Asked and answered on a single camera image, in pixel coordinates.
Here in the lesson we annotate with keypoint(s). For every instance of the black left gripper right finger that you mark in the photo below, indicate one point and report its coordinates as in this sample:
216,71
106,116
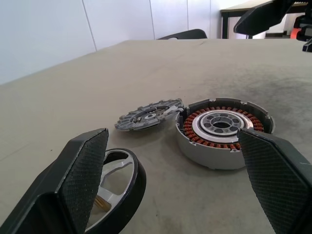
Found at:
273,175

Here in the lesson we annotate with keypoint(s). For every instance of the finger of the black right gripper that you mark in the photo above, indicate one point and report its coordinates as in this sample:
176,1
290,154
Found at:
263,17
308,46

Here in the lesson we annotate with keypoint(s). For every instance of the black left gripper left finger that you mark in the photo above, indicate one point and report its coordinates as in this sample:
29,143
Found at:
73,182

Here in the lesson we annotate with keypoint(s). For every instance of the grey finned cover plate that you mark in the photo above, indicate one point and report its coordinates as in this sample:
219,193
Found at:
136,119

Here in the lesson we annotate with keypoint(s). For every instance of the black and orange device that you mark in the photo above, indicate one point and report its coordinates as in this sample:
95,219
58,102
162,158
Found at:
304,26

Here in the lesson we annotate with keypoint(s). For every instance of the white table black legs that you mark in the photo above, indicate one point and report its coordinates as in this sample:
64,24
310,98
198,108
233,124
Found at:
225,24

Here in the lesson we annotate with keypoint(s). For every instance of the black chair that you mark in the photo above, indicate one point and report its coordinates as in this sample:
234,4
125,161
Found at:
187,34

